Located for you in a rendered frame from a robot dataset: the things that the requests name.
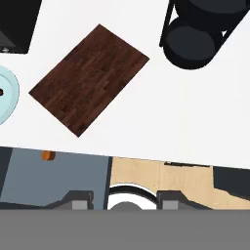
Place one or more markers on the black appliance block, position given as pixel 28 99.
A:
pixel 16 24

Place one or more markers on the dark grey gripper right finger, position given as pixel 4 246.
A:
pixel 172 199

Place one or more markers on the grey blue cupboard door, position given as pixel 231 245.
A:
pixel 55 177

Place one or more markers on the white and black round object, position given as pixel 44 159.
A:
pixel 132 197

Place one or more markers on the pale blue plate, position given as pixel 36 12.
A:
pixel 7 95

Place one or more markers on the open light wooden drawer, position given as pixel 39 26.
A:
pixel 182 180

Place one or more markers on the brown meat piece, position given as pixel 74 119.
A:
pixel 1 92

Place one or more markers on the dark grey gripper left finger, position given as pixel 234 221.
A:
pixel 76 199

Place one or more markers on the orange round cupboard knob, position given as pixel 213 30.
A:
pixel 48 155

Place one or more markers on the dark wooden cutting board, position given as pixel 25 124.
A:
pixel 89 79

